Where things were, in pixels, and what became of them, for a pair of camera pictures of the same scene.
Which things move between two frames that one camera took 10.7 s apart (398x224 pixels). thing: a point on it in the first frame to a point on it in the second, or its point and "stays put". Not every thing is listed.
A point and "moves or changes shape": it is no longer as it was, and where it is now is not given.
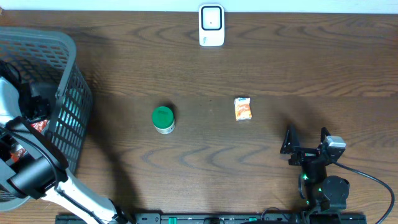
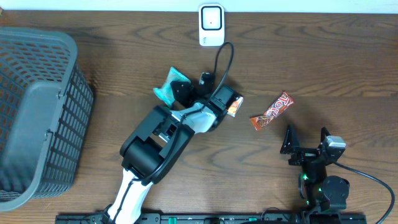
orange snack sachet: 242,108 moves or changes shape
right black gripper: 305,154 stays put
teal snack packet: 73,111 to 165,91
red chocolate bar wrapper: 18,153 to 284,101
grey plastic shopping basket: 50,55 stays put
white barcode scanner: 211,25 stays put
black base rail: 212,218 stays put
